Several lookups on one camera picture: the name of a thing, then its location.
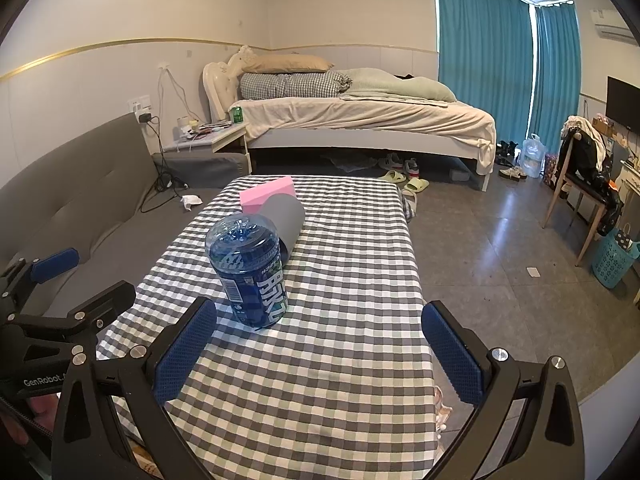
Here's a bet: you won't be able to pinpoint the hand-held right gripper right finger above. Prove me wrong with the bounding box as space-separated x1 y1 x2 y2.
421 300 587 480

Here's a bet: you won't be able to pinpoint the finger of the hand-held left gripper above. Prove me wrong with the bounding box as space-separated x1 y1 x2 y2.
0 247 81 311
0 280 137 368

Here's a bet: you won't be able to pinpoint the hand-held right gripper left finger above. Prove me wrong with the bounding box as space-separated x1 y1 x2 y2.
52 296 221 480

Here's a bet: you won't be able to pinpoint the grey cup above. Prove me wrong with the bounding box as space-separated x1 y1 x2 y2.
261 195 306 263

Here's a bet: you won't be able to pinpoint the person's left hand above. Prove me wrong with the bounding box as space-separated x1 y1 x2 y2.
9 393 57 447

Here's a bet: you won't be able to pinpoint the grey sofa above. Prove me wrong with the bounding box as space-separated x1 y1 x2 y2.
0 112 251 322

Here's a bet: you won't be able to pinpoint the blue translucent plastic bottle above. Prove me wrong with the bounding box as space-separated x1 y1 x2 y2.
205 213 290 330

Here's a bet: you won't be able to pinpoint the grey checkered tablecloth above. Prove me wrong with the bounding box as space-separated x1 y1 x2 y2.
95 175 454 480

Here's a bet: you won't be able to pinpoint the pink box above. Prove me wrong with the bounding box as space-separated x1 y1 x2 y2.
239 176 296 216

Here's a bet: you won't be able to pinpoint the blue laundry basket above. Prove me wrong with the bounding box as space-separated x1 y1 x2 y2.
592 232 640 290

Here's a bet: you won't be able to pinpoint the wooden chair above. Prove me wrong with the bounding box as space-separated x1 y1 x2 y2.
542 126 615 267

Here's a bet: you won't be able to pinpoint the dotted gift bag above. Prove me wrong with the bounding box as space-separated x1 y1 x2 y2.
614 225 640 256

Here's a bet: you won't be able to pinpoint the white nightstand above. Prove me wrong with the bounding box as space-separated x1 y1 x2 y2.
162 122 251 177

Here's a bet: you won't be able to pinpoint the clear water jug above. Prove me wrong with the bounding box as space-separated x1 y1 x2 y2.
519 133 547 180

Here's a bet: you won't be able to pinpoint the black shoes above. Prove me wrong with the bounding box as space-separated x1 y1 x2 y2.
495 140 522 167

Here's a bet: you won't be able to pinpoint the black jacket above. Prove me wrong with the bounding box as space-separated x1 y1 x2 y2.
556 131 627 237

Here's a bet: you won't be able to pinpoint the white bed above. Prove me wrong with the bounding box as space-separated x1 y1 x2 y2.
202 45 497 193

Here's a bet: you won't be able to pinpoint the beige bed sheet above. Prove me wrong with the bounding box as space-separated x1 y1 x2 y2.
228 94 497 172

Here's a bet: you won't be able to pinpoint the white garment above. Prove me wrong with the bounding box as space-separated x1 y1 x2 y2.
564 115 608 172

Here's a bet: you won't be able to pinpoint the light green blanket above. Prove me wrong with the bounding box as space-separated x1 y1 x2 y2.
339 67 457 106

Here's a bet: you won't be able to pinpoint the checkered folded quilt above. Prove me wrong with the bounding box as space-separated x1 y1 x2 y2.
238 70 354 100

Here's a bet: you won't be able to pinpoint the beige pillow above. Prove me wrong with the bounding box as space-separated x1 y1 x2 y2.
240 54 335 74

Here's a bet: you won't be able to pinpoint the black television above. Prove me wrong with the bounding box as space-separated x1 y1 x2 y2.
605 75 640 137

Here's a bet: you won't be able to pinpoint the wide teal curtain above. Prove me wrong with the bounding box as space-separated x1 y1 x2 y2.
435 0 533 137

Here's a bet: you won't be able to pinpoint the narrow teal curtain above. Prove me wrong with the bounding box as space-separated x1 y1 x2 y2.
534 0 584 137

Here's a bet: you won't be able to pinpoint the white air conditioner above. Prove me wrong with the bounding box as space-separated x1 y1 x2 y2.
589 7 637 39

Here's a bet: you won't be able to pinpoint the black cable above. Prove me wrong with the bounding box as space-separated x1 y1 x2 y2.
139 116 188 214

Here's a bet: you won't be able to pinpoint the white cable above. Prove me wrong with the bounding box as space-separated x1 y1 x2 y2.
159 66 200 123

